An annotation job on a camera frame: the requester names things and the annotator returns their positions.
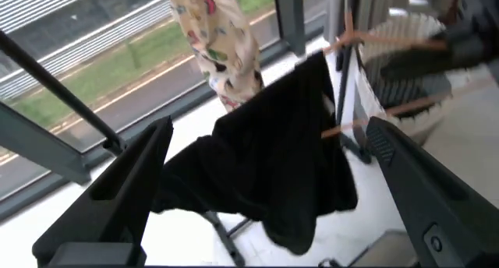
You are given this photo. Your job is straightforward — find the pink clothes hanger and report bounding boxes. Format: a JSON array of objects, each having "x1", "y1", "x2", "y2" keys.
[{"x1": 321, "y1": 10, "x2": 449, "y2": 140}]

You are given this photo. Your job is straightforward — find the black garment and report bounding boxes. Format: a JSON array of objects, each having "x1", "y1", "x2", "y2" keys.
[{"x1": 150, "y1": 50, "x2": 359, "y2": 256}]

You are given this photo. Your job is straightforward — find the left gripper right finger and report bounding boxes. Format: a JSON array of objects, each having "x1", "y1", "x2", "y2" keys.
[{"x1": 365, "y1": 116, "x2": 499, "y2": 267}]

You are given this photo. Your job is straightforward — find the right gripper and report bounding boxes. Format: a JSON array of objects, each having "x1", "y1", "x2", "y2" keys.
[{"x1": 380, "y1": 0, "x2": 499, "y2": 80}]

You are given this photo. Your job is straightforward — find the cream printed shorts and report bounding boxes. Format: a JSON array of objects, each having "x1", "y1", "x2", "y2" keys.
[{"x1": 166, "y1": 0, "x2": 265, "y2": 113}]

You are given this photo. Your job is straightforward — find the black clothes rack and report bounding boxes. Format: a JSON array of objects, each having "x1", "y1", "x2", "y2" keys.
[{"x1": 0, "y1": 0, "x2": 373, "y2": 267}]

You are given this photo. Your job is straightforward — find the white laundry basket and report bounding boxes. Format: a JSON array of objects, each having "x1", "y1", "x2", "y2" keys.
[{"x1": 352, "y1": 12, "x2": 455, "y2": 144}]

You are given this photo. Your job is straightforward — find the window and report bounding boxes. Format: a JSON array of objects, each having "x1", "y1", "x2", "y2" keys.
[{"x1": 0, "y1": 0, "x2": 328, "y2": 222}]

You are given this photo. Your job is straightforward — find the beige curtain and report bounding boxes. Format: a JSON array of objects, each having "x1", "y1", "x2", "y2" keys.
[{"x1": 323, "y1": 0, "x2": 461, "y2": 39}]

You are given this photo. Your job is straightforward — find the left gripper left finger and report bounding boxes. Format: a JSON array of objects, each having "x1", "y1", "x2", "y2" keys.
[{"x1": 32, "y1": 115, "x2": 175, "y2": 267}]

